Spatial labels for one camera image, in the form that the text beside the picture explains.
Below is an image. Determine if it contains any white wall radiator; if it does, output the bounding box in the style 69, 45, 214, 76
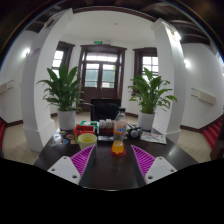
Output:
0, 79, 14, 94
191, 88, 218, 105

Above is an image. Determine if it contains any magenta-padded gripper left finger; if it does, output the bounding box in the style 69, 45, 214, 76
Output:
47, 144, 98, 186

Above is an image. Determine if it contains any dark wooden framed window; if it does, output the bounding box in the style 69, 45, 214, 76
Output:
133, 47, 158, 94
51, 41, 75, 81

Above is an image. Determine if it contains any red plastic box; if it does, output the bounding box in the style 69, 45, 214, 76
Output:
73, 124, 96, 138

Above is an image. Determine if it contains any grey round ball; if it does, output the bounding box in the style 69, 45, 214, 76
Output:
129, 128, 144, 139

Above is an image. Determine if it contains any dark wooden stair post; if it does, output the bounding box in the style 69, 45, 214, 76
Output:
210, 121, 224, 161

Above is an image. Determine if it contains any printed paper leaflet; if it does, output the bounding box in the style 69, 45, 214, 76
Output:
139, 131, 168, 145

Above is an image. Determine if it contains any dark wooden glazed double door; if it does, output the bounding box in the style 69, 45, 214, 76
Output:
78, 44, 128, 103

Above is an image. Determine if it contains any red carpeted staircase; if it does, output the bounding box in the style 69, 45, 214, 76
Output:
203, 118, 224, 149
0, 118, 7, 151

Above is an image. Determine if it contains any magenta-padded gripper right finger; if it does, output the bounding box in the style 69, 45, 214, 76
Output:
129, 144, 177, 187

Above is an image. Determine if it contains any tray of white cups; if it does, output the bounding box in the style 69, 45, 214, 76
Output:
98, 118, 115, 136

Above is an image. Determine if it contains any clear orange soda bottle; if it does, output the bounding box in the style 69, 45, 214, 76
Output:
110, 107, 129, 157

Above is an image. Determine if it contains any black chair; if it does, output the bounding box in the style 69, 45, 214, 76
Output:
90, 98, 122, 122

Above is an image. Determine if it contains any pale yellow cup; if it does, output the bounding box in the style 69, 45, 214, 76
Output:
77, 133, 98, 151

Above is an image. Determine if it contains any green and white box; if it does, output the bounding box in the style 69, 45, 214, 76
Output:
79, 120, 100, 127

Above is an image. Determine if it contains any potted plant in white pot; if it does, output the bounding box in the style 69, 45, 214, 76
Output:
36, 63, 88, 131
128, 67, 178, 132

